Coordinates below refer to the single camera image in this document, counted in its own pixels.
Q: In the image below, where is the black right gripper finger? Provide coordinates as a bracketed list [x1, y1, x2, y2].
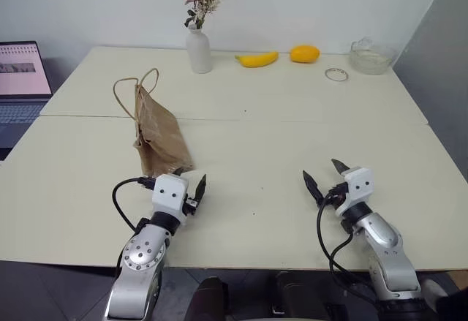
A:
[302, 169, 324, 205]
[331, 158, 352, 176]

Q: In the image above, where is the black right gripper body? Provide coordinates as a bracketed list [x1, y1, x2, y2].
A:
[321, 183, 349, 209]

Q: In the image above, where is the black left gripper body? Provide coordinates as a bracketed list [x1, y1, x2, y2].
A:
[181, 195, 200, 216]

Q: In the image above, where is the brown paper bag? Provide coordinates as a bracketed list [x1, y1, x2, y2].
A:
[112, 67, 195, 176]

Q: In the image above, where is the dark rounded shape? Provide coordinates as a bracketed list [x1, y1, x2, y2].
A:
[184, 276, 230, 321]

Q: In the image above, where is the clear glass bowl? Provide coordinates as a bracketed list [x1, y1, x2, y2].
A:
[350, 37, 398, 76]

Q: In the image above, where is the yellow mango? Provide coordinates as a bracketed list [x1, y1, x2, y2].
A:
[289, 44, 322, 64]

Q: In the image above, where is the white ceramic vase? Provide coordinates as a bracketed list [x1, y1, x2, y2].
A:
[185, 26, 213, 75]

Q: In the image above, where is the yellow banana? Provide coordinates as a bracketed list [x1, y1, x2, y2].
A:
[234, 50, 280, 69]

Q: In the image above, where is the open grey laptop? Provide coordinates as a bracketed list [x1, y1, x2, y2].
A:
[0, 40, 54, 162]

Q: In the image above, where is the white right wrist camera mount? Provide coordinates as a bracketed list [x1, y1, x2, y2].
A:
[334, 166, 374, 217]

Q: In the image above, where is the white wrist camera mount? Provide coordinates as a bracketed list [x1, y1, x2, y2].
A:
[334, 166, 374, 217]
[151, 173, 189, 224]

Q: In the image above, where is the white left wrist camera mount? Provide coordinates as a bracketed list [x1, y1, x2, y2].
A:
[151, 173, 189, 224]

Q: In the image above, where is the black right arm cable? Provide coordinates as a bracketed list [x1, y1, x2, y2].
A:
[315, 192, 380, 302]

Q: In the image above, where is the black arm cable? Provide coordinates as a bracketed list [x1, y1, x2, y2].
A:
[111, 176, 157, 263]
[315, 192, 380, 302]

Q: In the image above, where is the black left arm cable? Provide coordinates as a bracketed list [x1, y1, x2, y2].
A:
[111, 176, 157, 263]

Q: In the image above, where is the thin metal ring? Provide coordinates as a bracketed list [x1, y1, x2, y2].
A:
[324, 67, 350, 82]

